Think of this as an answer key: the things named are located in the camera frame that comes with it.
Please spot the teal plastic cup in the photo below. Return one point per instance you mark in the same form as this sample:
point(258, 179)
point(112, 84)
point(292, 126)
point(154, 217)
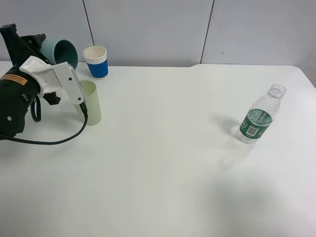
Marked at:
point(59, 51)

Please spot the pale yellow plastic cup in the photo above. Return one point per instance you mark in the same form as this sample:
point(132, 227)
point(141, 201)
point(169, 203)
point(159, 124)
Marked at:
point(92, 102)

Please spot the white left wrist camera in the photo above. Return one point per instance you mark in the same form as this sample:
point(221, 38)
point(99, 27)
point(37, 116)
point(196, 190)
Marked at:
point(52, 78)

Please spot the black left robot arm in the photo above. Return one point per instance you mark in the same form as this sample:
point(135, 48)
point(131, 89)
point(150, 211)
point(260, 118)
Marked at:
point(12, 121)

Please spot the blue white paper cup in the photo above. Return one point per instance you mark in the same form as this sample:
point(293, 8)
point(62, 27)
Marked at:
point(96, 59)

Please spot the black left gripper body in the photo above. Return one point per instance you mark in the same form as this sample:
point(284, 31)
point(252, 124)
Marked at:
point(18, 89)

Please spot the clear bottle green label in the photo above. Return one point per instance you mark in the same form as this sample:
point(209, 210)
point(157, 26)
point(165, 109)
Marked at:
point(261, 115)

